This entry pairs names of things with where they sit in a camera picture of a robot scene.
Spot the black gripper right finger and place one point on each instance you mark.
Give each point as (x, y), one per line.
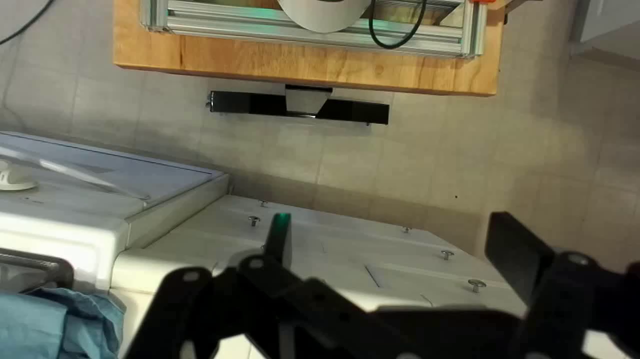
(517, 254)

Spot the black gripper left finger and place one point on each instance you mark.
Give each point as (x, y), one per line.
(278, 238)

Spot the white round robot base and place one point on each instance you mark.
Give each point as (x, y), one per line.
(325, 15)

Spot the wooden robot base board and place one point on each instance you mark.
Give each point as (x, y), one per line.
(139, 49)

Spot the white drawer cabinet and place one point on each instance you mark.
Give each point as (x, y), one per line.
(368, 262)

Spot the white kitchen stove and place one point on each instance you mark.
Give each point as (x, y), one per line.
(88, 204)

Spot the blue cloth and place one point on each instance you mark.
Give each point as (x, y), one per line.
(60, 324)

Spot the aluminium frame on board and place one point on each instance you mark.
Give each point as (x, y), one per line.
(423, 27)

